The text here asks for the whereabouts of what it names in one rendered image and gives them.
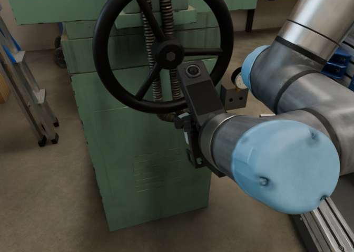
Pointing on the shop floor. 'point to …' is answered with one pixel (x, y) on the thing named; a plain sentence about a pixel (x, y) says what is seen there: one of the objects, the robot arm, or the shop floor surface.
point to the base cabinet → (138, 151)
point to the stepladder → (39, 95)
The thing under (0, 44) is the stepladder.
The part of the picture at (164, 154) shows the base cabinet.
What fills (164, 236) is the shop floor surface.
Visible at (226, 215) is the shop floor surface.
